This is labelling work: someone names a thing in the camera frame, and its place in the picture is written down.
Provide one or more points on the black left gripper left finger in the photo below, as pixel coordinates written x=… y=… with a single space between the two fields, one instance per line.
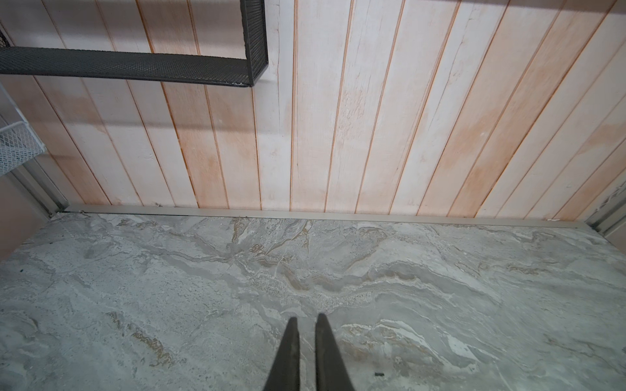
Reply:
x=285 y=372

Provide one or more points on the white wire mesh shelf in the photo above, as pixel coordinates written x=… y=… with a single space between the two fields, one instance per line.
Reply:
x=19 y=142

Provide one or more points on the black mesh basket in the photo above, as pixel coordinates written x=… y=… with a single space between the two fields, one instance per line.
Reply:
x=141 y=66

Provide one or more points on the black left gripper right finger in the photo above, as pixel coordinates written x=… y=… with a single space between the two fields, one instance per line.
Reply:
x=331 y=372

